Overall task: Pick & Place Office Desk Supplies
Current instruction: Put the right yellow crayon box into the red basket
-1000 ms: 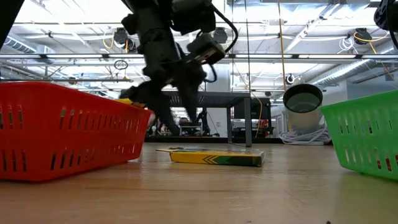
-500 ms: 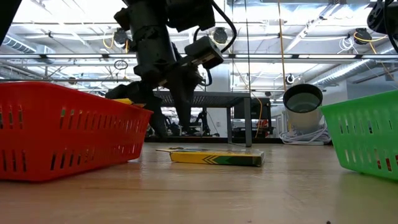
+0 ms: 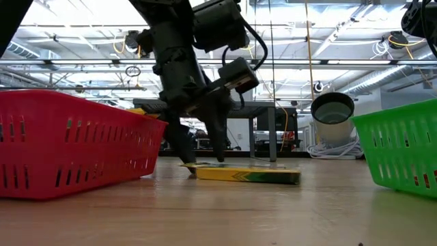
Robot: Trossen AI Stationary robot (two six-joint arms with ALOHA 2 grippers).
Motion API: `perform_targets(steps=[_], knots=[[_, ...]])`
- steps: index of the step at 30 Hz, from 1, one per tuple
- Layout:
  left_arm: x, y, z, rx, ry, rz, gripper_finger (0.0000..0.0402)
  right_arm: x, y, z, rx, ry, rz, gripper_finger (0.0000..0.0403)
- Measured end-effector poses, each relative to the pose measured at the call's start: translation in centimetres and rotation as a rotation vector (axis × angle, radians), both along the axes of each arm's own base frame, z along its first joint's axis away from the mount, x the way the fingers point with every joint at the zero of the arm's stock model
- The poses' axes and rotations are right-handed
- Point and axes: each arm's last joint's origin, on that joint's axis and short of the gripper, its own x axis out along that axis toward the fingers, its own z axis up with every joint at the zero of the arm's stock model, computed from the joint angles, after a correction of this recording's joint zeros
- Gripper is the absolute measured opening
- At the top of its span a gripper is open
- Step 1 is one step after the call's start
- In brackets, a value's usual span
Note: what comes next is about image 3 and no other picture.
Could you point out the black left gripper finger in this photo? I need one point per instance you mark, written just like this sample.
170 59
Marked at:
216 126
182 140

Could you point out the yellow orange crayon box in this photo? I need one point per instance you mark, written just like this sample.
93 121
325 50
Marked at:
140 112

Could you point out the yellow green crayon box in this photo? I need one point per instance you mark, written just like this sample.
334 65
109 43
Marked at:
246 176

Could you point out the red plastic basket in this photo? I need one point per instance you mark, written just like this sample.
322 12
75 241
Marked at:
85 102

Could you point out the green plastic basket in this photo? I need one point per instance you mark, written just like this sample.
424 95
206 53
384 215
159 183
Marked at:
392 153

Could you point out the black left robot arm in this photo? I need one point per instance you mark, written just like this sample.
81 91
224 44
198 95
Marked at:
170 27

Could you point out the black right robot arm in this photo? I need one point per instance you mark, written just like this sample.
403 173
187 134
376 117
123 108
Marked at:
416 17

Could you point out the grey perforated metal shelf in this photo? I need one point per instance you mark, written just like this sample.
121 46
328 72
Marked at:
256 109

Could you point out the long ceiling light rail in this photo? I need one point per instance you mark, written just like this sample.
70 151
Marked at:
307 61

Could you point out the silver ventilation duct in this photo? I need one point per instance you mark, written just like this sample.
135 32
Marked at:
382 80

